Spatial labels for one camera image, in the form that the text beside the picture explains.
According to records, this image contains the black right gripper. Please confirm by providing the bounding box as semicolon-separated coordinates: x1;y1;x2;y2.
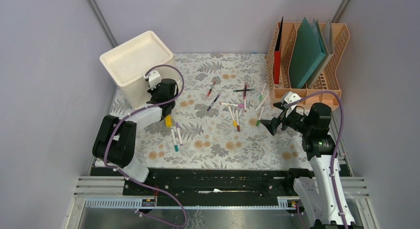
260;101;313;136

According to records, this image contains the green clear pen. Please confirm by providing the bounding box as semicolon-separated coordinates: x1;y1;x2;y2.
233;89;255;92

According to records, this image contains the pink clear pen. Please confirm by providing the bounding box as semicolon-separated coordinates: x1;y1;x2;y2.
243;83;247;100

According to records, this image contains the cream drawer unit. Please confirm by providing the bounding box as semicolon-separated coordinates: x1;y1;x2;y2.
100;31;176;110

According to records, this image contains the purple clear pen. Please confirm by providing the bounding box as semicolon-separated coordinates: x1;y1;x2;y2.
207;94;220;111

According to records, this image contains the orange clear pen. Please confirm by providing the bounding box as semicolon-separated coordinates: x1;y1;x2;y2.
206;81;216;98

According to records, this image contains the red file folder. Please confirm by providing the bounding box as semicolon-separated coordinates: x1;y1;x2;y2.
273;17;283;85

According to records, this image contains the teal file folder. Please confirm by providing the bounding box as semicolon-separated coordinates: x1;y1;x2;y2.
289;18;322;89

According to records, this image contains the beige file folder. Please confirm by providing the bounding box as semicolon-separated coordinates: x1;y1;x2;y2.
306;19;335;88

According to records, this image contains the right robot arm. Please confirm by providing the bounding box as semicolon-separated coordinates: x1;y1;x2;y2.
261;102;357;229

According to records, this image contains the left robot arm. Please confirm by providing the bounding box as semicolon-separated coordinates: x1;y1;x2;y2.
107;78;178;195

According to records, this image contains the floral desk mat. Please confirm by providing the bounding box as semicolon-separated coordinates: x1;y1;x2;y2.
135;54;310;170

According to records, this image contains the light green capped marker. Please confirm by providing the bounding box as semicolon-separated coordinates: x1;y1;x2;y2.
259;83;267;102

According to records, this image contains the yellow block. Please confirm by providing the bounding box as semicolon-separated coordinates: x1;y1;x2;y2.
165;115;172;127

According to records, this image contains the purple capped white marker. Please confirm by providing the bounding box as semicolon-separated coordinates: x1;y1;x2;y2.
175;122;183;146

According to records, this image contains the dark red capped white marker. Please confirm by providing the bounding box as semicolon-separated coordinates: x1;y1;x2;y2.
235;109;240;132

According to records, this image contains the yellow capped white marker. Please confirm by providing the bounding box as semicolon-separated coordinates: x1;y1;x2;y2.
227;106;237;127

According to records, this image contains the peach plastic file organizer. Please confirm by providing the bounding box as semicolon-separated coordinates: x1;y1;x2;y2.
266;19;350;110

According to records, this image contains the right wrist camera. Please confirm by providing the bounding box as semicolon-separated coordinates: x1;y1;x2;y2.
281;91;301;107

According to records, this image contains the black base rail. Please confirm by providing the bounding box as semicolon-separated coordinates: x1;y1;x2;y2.
90;167;355;199

